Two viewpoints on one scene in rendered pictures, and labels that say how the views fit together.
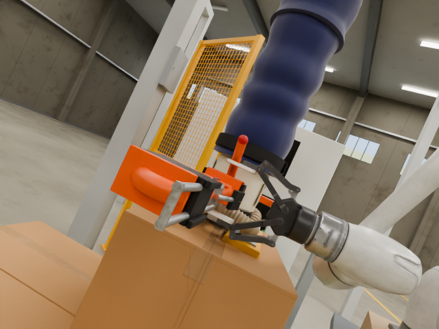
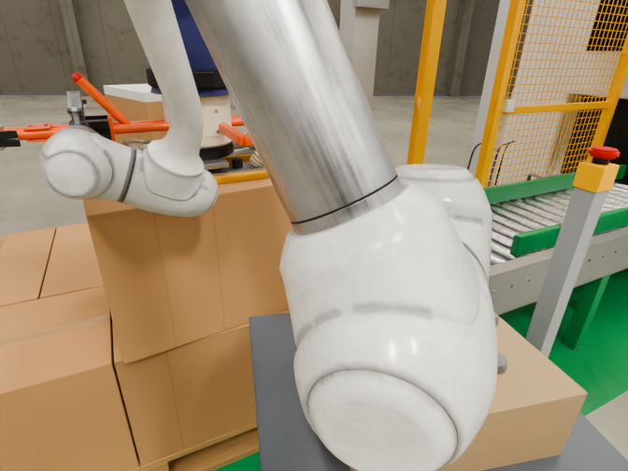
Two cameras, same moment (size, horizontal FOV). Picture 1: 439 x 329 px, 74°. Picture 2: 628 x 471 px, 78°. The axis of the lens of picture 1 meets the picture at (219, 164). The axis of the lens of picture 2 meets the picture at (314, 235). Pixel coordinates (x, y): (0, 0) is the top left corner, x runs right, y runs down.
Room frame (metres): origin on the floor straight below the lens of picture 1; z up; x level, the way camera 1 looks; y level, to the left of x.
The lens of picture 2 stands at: (0.51, -1.11, 1.25)
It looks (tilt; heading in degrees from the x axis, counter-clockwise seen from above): 25 degrees down; 52
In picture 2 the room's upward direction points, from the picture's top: 1 degrees clockwise
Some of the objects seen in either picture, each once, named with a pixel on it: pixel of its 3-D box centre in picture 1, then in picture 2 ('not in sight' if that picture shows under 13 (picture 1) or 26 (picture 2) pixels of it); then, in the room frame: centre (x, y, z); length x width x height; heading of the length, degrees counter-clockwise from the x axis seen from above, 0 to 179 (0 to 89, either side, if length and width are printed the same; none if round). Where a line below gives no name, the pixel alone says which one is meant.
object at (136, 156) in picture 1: (166, 183); not in sight; (0.32, 0.04, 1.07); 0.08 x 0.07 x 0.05; 170
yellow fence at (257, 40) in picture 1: (175, 155); (422, 94); (2.38, 0.36, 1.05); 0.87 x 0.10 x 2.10; 41
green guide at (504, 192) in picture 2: not in sight; (535, 183); (2.81, -0.18, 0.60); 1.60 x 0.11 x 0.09; 169
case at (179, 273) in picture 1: (193, 285); (209, 235); (0.90, -0.08, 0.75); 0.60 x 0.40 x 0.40; 175
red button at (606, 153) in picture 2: not in sight; (602, 155); (1.73, -0.76, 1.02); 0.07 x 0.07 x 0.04
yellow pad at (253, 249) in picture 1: (247, 231); (211, 170); (0.89, -0.16, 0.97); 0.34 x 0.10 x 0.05; 170
